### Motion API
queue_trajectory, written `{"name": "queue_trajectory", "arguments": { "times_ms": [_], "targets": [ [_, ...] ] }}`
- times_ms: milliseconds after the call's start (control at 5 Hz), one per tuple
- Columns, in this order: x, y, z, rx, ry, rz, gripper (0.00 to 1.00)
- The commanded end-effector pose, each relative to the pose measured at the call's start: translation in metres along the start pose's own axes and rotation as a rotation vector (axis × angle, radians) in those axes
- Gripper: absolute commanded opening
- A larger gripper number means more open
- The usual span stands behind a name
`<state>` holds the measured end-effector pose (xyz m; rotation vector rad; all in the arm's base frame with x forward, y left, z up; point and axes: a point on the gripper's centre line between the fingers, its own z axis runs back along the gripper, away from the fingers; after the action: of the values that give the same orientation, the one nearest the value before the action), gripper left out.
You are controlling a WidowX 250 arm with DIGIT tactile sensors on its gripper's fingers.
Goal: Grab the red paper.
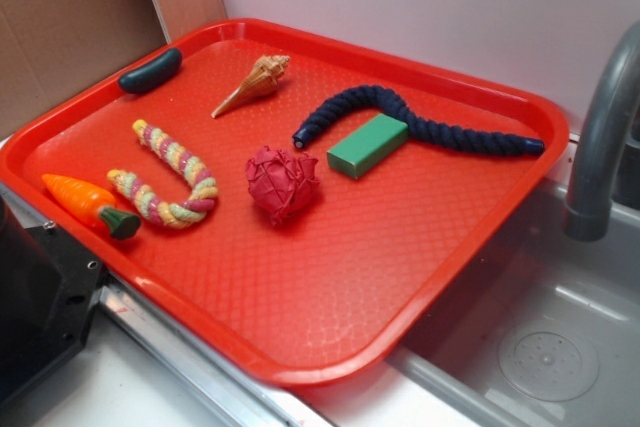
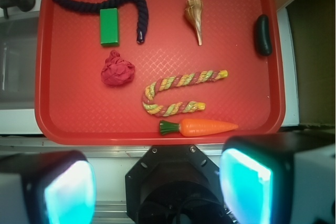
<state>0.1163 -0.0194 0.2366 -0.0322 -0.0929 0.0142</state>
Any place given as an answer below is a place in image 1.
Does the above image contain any tan spiral seashell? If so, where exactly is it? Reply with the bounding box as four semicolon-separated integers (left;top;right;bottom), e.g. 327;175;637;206
211;55;290;119

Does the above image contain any pink yellow twisted rope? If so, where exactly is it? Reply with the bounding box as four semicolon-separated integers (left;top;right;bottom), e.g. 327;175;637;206
106;118;220;232

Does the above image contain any navy blue twisted rope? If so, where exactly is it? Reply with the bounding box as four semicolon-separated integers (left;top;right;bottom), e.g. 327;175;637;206
292;84;546;159

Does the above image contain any brown cardboard panel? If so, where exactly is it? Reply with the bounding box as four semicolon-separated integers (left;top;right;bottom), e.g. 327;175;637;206
1;0;165;137

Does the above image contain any orange toy carrot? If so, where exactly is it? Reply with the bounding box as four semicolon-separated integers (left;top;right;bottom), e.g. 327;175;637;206
41;173;142;240

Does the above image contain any red plastic tray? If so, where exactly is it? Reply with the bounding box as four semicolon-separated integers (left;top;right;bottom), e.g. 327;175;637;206
1;19;569;387

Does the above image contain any black metal bracket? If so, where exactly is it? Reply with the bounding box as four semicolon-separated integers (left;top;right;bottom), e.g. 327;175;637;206
1;202;104;408

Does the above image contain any red paper ball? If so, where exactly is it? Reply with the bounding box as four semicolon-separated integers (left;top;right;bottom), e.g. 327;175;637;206
245;146;320;225

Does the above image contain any green rectangular block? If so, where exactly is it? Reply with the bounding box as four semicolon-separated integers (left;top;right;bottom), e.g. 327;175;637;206
327;114;409;179

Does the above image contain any grey toy sink basin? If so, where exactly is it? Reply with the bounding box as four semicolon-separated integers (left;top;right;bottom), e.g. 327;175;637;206
389;182;639;426

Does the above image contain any grey toy faucet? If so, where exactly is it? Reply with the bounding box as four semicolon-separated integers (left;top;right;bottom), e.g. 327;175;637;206
563;23;639;242

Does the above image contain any dark green toy pickle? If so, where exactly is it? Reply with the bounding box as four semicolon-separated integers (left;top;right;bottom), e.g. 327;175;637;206
118;48;183;94

